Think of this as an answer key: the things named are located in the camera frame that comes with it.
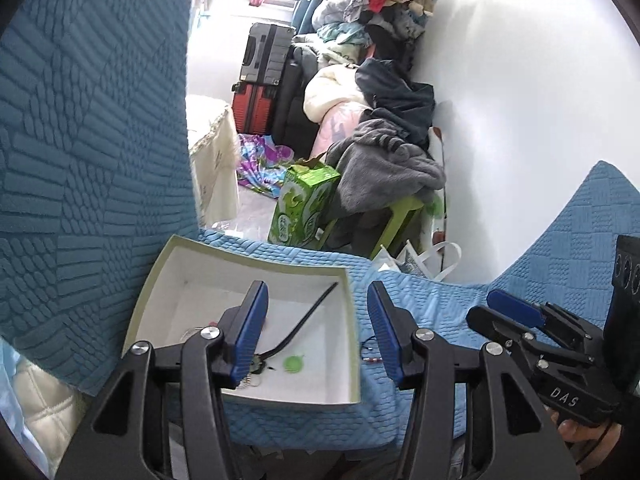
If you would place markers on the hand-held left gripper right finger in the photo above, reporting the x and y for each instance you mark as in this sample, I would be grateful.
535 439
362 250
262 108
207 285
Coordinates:
382 330

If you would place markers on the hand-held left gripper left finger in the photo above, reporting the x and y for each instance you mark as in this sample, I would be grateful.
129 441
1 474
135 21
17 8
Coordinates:
250 330

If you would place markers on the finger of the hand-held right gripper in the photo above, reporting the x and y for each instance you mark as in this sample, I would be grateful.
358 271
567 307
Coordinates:
515 305
500 327

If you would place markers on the green round pendant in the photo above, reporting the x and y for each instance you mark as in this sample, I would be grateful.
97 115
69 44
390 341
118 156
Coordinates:
294 364

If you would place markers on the pale green cardboard box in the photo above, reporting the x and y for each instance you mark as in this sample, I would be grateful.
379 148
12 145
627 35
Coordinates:
310 310

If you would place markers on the person's right hand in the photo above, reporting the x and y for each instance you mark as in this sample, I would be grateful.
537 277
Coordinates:
575 430

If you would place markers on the white tote bag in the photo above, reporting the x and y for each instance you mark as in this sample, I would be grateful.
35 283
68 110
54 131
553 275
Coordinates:
400 260

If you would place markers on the green plastic stool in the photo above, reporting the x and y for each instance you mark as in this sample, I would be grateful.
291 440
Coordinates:
402 210

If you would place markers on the green printed carton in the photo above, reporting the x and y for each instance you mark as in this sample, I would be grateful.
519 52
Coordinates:
300 200

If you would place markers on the grey fleece garment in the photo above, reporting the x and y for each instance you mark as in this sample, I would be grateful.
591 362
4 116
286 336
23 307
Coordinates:
380 170

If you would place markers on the colourful purple cloth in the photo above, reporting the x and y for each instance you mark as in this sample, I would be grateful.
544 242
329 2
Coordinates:
260 160

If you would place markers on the cream lace-covered furniture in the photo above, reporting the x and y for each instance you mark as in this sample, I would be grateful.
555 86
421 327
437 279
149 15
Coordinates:
215 160

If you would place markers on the pink printed quilt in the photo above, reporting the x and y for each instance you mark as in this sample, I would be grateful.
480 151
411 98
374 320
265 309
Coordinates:
340 125

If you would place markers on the red suitcase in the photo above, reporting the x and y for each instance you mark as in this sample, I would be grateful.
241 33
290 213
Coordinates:
252 107

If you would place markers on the blue textured blanket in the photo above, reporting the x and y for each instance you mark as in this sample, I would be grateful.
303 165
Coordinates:
75 185

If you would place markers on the cream quilted bedding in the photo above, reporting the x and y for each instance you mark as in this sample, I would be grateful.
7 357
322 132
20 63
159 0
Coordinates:
35 410

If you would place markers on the dark blue garment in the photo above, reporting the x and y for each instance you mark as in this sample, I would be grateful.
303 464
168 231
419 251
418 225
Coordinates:
395 95

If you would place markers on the black suitcase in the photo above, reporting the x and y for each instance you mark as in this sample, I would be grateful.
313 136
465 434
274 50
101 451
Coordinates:
295 95

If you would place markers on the cream quilt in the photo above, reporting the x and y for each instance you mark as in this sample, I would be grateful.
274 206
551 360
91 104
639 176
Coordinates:
325 95

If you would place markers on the grey suitcase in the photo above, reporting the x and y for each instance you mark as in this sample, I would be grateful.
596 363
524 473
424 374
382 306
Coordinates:
265 55

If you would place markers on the pile of mixed clothes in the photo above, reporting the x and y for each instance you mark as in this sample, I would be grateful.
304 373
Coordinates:
385 0

